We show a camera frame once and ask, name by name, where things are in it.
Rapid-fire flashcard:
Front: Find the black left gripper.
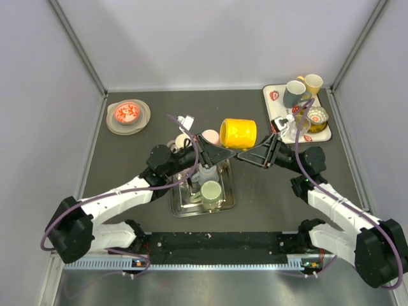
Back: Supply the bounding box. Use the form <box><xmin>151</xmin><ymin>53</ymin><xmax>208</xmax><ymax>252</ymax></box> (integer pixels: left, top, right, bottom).
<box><xmin>164</xmin><ymin>134</ymin><xmax>237</xmax><ymax>178</ymax></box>

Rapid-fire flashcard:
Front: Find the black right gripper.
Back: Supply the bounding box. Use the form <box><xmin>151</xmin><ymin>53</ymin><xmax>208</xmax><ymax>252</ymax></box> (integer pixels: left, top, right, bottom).
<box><xmin>236</xmin><ymin>133</ymin><xmax>305</xmax><ymax>175</ymax></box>

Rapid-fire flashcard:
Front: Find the light grey ceramic mug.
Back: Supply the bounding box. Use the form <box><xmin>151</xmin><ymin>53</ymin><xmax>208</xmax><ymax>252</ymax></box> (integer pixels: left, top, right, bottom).
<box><xmin>191</xmin><ymin>164</ymin><xmax>219</xmax><ymax>186</ymax></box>

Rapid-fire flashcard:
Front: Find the yellow ceramic mug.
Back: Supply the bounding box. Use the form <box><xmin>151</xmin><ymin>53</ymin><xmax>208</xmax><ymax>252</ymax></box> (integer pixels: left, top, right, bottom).
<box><xmin>219</xmin><ymin>119</ymin><xmax>258</xmax><ymax>150</ymax></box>

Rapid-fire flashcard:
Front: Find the light green ceramic mug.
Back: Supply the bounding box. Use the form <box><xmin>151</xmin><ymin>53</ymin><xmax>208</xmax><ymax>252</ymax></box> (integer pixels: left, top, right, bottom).
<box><xmin>189</xmin><ymin>181</ymin><xmax>223</xmax><ymax>209</ymax></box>

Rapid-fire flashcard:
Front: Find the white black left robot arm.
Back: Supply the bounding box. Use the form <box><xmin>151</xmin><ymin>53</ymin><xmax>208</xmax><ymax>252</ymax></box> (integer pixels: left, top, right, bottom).
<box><xmin>46</xmin><ymin>136</ymin><xmax>236</xmax><ymax>264</ymax></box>

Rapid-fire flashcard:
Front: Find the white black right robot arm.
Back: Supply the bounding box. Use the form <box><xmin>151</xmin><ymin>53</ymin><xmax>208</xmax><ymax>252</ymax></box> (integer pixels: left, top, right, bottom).
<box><xmin>237</xmin><ymin>135</ymin><xmax>407</xmax><ymax>290</ymax></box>

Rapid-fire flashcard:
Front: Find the pink ceramic mug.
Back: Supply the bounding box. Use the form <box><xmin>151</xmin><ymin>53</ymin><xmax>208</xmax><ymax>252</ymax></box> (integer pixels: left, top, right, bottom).
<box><xmin>201</xmin><ymin>129</ymin><xmax>220</xmax><ymax>145</ymax></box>

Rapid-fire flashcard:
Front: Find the cream ceramic mug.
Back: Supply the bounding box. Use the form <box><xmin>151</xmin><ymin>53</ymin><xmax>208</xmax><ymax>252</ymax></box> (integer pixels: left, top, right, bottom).
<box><xmin>175</xmin><ymin>133</ymin><xmax>191</xmax><ymax>150</ymax></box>

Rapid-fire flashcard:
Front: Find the dark grey tall mug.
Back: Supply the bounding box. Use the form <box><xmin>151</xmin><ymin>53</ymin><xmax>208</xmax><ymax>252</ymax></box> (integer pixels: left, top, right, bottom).
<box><xmin>283</xmin><ymin>80</ymin><xmax>312</xmax><ymax>108</ymax></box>

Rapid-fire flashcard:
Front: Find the pale yellow mug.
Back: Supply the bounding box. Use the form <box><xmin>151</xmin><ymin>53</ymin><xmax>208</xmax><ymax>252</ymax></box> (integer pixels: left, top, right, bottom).
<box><xmin>296</xmin><ymin>74</ymin><xmax>323</xmax><ymax>96</ymax></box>

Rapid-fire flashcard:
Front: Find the clear glass cup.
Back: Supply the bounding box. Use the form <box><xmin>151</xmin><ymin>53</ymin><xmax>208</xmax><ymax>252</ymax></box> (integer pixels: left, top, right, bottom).
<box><xmin>286</xmin><ymin>115</ymin><xmax>311</xmax><ymax>142</ymax></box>

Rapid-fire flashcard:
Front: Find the silver metal tray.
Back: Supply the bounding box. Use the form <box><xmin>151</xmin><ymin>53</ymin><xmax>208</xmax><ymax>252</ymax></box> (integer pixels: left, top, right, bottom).
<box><xmin>170</xmin><ymin>161</ymin><xmax>235</xmax><ymax>217</ymax></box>

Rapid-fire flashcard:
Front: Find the yellow ceramic bowl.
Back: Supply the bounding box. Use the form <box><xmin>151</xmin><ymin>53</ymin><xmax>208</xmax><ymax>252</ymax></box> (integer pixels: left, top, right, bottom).
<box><xmin>309</xmin><ymin>121</ymin><xmax>328</xmax><ymax>133</ymax></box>

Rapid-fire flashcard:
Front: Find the strawberry print white tray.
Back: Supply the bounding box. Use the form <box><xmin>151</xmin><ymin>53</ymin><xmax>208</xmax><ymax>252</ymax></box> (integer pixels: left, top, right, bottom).
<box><xmin>263</xmin><ymin>85</ymin><xmax>332</xmax><ymax>144</ymax></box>

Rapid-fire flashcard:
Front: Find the blue patterned small bowl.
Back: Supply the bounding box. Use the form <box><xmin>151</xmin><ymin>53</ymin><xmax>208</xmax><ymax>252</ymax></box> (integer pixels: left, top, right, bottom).
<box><xmin>307</xmin><ymin>106</ymin><xmax>329</xmax><ymax>125</ymax></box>

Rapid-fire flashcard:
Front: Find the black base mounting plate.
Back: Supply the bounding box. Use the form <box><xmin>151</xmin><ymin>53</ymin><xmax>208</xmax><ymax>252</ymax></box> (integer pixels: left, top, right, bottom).
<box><xmin>108</xmin><ymin>231</ymin><xmax>336</xmax><ymax>265</ymax></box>

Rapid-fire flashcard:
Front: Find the grey ceramic plate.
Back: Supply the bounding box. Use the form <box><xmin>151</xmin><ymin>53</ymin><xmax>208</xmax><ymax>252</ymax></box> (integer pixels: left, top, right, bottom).
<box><xmin>106</xmin><ymin>99</ymin><xmax>151</xmax><ymax>136</ymax></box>

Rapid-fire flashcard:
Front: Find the red patterned bowl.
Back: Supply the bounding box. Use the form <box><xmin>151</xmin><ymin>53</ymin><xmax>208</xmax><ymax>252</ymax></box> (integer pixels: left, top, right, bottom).
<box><xmin>114</xmin><ymin>102</ymin><xmax>140</xmax><ymax>125</ymax></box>

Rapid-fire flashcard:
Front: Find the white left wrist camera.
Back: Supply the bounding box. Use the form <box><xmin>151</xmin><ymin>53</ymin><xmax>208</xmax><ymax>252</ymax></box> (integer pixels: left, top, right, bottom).
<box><xmin>178</xmin><ymin>115</ymin><xmax>194</xmax><ymax>131</ymax></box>

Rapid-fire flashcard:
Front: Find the grey slotted cable duct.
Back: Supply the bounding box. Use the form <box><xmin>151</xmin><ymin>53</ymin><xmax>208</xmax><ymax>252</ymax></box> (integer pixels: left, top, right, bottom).
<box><xmin>63</xmin><ymin>254</ymin><xmax>335</xmax><ymax>272</ymax></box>

